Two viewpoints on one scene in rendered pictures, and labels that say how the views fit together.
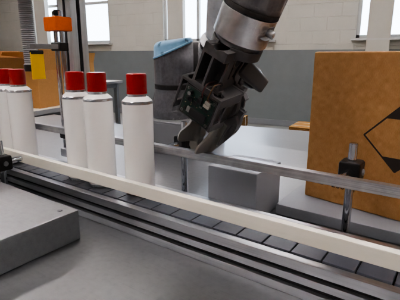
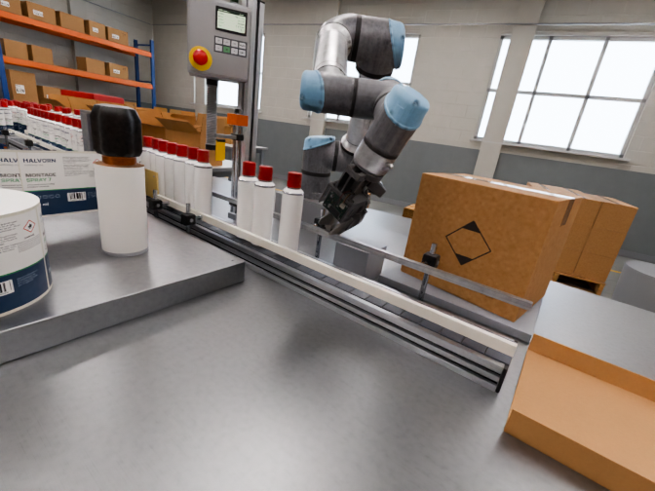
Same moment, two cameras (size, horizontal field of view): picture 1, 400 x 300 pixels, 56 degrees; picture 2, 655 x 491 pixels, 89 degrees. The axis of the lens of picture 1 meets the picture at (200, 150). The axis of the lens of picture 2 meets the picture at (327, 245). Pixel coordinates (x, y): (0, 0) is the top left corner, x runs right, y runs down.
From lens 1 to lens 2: 0.17 m
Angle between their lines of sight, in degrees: 5
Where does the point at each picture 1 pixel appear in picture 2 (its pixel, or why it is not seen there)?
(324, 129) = (420, 228)
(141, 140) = (293, 219)
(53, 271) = (228, 299)
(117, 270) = (269, 304)
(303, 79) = (423, 168)
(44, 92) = not seen: hidden behind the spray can
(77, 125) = (248, 201)
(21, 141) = (201, 204)
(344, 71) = (440, 190)
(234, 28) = (367, 160)
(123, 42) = (271, 112)
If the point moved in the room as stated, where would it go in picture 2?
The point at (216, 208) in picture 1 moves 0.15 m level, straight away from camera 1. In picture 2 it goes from (339, 274) to (341, 249)
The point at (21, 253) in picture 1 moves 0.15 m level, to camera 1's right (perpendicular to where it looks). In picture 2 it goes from (208, 285) to (279, 295)
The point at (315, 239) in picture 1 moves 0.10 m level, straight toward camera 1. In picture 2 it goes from (398, 301) to (388, 327)
